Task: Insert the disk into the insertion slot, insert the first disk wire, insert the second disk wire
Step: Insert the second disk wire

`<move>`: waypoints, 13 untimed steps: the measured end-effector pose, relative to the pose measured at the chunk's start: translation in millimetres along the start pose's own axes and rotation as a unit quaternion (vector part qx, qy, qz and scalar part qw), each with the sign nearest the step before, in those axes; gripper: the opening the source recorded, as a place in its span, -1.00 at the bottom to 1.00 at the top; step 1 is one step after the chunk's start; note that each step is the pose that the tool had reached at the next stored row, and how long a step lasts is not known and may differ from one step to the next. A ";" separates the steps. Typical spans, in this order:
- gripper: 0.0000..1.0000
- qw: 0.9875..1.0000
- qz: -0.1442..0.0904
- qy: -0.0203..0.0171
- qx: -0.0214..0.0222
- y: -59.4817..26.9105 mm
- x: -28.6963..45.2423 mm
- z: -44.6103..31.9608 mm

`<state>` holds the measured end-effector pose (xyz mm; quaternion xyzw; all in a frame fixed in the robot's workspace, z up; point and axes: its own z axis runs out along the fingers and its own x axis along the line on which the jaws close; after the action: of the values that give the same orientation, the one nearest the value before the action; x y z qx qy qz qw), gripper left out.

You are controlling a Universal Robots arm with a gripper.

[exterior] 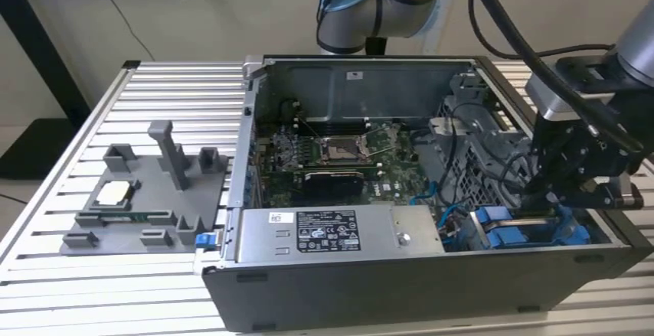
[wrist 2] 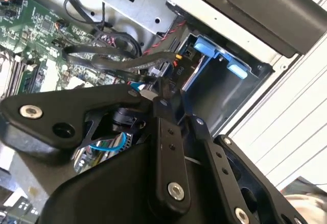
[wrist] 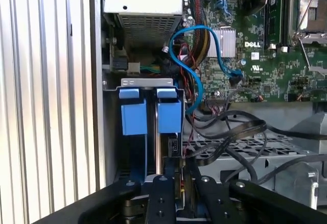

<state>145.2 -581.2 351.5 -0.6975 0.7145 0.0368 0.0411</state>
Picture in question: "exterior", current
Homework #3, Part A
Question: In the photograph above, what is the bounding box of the silver CPU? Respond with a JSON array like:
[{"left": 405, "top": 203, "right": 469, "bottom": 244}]
[{"left": 97, "top": 181, "right": 136, "bottom": 206}]

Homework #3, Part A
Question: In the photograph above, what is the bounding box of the grey parts rack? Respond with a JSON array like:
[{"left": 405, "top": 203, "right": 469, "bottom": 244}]
[{"left": 58, "top": 120, "right": 236, "bottom": 256}]

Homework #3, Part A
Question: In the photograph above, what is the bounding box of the grey metal disk bay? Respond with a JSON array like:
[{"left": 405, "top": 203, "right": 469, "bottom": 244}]
[{"left": 412, "top": 94, "right": 532, "bottom": 214}]

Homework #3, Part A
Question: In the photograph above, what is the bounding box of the long black wire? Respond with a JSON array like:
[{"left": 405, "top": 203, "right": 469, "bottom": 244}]
[{"left": 437, "top": 102, "right": 484, "bottom": 207}]

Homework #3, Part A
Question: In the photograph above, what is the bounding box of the hard disk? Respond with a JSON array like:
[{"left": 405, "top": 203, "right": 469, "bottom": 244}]
[{"left": 472, "top": 204, "right": 590, "bottom": 237}]

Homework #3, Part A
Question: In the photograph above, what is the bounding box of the black disk wire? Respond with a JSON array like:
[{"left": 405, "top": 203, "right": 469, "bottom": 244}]
[{"left": 495, "top": 146, "right": 538, "bottom": 195}]

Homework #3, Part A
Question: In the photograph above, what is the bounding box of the grey power supply unit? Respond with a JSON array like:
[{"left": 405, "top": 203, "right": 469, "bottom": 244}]
[{"left": 237, "top": 204, "right": 444, "bottom": 263}]

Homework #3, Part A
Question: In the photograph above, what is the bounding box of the thin metal locking lever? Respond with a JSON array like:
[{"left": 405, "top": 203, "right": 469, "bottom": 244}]
[{"left": 293, "top": 115, "right": 324, "bottom": 141}]

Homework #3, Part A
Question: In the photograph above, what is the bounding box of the blue wire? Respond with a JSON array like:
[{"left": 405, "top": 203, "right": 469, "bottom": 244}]
[{"left": 409, "top": 190, "right": 464, "bottom": 237}]

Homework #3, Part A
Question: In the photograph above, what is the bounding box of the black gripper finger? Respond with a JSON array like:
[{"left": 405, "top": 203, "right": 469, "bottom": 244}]
[
  {"left": 560, "top": 175, "right": 644, "bottom": 210},
  {"left": 520, "top": 173, "right": 560, "bottom": 213}
]

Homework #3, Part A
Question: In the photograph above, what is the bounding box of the black open PC case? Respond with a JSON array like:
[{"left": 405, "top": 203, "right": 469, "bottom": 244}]
[{"left": 201, "top": 54, "right": 654, "bottom": 333}]

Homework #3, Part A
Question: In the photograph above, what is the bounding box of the CPU socket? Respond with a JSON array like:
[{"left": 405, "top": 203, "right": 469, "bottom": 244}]
[{"left": 319, "top": 136, "right": 361, "bottom": 161}]

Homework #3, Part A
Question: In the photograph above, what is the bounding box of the green RAM stick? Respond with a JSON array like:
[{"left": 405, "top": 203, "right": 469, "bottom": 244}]
[{"left": 97, "top": 213, "right": 171, "bottom": 224}]

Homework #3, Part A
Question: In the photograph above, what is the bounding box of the green motherboard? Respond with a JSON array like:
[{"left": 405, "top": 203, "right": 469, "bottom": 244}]
[{"left": 255, "top": 121, "right": 435, "bottom": 207}]

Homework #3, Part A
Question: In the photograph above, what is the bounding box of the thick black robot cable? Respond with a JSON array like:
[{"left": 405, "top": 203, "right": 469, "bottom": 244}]
[{"left": 463, "top": 0, "right": 646, "bottom": 152}]

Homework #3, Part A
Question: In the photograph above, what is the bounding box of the metal socket cover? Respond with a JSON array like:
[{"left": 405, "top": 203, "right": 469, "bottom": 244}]
[{"left": 359, "top": 128, "right": 400, "bottom": 157}]

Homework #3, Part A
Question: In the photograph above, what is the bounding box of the black graphics card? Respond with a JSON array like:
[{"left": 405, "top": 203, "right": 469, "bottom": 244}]
[{"left": 299, "top": 171, "right": 367, "bottom": 205}]

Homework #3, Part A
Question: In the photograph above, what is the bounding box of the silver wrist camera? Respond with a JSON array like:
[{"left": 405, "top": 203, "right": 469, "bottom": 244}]
[{"left": 526, "top": 73, "right": 582, "bottom": 122}]

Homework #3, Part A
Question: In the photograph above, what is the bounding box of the thin black wall cable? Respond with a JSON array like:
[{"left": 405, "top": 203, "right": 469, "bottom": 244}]
[{"left": 86, "top": 0, "right": 156, "bottom": 62}]

